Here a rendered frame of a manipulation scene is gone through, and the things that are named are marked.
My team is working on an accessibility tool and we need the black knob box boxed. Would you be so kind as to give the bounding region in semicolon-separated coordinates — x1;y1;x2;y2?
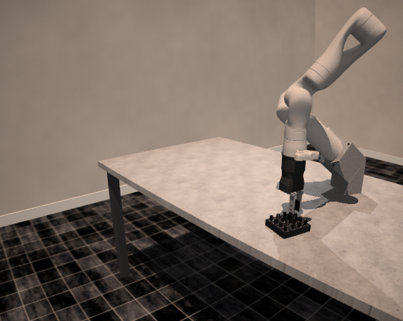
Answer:
265;212;311;239

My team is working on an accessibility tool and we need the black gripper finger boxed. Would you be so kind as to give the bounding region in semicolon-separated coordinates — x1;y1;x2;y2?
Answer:
287;193;296;213
295;191;303;211

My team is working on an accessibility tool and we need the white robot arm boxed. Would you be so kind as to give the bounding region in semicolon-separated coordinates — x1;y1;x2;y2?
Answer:
276;7;386;161

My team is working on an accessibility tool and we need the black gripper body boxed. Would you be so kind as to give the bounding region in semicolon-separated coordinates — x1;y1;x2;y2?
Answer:
279;138;319;193

